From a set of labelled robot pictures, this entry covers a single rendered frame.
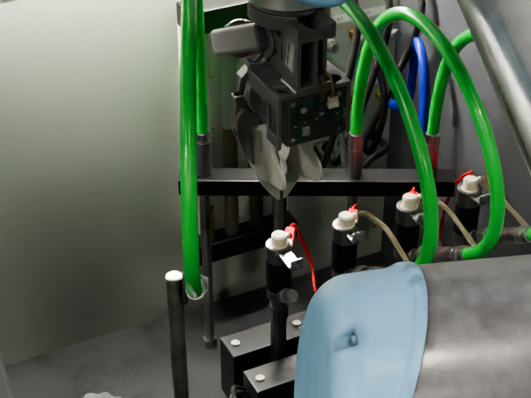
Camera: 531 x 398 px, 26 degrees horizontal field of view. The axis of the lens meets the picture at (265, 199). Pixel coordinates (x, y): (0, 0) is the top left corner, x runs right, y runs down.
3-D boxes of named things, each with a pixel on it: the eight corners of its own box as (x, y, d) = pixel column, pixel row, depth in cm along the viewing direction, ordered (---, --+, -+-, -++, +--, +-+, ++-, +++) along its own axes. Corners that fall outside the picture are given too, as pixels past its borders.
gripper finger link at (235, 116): (238, 167, 106) (236, 84, 101) (231, 159, 107) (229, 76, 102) (284, 155, 108) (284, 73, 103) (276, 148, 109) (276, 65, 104)
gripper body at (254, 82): (274, 158, 99) (275, 31, 93) (232, 113, 106) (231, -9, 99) (352, 137, 102) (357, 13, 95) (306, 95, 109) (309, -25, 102)
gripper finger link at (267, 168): (273, 231, 106) (273, 146, 101) (245, 198, 111) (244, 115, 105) (303, 223, 107) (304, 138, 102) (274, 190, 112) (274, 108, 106)
